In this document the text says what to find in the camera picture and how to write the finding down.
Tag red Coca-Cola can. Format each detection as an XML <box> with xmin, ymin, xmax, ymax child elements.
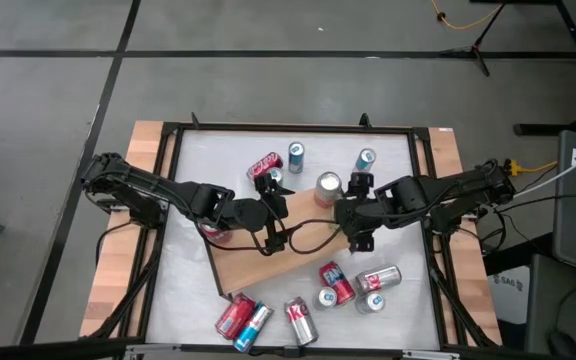
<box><xmin>245</xmin><ymin>151</ymin><xmax>285</xmax><ymax>181</ymax></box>

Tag silver Diet Coke can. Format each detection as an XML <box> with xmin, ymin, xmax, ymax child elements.
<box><xmin>354</xmin><ymin>264</ymin><xmax>403</xmax><ymax>295</ymax></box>
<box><xmin>283</xmin><ymin>296</ymin><xmax>320</xmax><ymax>347</ymax></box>

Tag red soda can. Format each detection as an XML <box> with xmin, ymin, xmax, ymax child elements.
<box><xmin>214</xmin><ymin>292</ymin><xmax>258</xmax><ymax>342</ymax></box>
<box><xmin>200</xmin><ymin>223</ymin><xmax>233</xmax><ymax>245</ymax></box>

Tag black tripod stand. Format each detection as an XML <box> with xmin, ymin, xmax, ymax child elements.
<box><xmin>437</xmin><ymin>0</ymin><xmax>509</xmax><ymax>79</ymax></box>

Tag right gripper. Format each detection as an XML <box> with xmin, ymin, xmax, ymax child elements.
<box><xmin>334</xmin><ymin>171</ymin><xmax>384</xmax><ymax>254</ymax></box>

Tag red Fanta can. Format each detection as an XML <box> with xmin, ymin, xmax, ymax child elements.
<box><xmin>318</xmin><ymin>260</ymin><xmax>357</xmax><ymax>306</ymax></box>

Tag yellow floor cable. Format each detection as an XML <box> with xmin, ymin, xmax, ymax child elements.
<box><xmin>430</xmin><ymin>0</ymin><xmax>504</xmax><ymax>30</ymax></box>

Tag yellow power cable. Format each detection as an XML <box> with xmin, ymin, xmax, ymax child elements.
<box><xmin>502</xmin><ymin>158</ymin><xmax>559</xmax><ymax>177</ymax></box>

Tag white cable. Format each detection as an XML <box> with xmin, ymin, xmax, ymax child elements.
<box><xmin>512</xmin><ymin>142</ymin><xmax>576</xmax><ymax>200</ymax></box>

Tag silver can with red base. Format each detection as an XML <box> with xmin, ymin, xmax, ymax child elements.
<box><xmin>313</xmin><ymin>171</ymin><xmax>344</xmax><ymax>210</ymax></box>

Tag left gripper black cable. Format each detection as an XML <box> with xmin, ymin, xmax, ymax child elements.
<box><xmin>195</xmin><ymin>219</ymin><xmax>274</xmax><ymax>254</ymax></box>

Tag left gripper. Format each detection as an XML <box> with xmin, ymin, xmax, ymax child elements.
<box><xmin>254</xmin><ymin>171</ymin><xmax>297</xmax><ymax>256</ymax></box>

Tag white cardboard box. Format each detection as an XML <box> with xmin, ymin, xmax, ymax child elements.
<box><xmin>487</xmin><ymin>272</ymin><xmax>529</xmax><ymax>326</ymax></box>

